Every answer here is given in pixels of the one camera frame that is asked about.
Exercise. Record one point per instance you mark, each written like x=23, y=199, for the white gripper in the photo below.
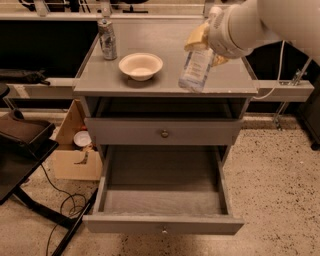
x=222, y=33

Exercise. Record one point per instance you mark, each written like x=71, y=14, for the blue plastic bottle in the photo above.
x=196, y=69

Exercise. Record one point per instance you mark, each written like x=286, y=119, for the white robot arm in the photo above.
x=235, y=31

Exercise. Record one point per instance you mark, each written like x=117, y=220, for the grey wooden drawer cabinet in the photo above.
x=105, y=92

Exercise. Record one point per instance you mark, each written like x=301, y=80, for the closed grey upper drawer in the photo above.
x=151, y=131

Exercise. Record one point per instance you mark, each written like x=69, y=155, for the open grey lower drawer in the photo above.
x=163, y=190

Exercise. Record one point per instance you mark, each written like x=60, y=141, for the white paper bowl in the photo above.
x=140, y=66

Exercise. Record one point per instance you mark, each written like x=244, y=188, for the silver drink can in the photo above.
x=107, y=39

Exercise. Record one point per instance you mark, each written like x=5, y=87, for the white plate in box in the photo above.
x=82, y=139

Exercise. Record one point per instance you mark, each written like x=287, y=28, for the cardboard box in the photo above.
x=70, y=161

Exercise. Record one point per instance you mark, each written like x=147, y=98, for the black chair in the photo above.
x=24, y=146

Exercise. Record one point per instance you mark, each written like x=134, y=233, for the black cloth on rail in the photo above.
x=13, y=76

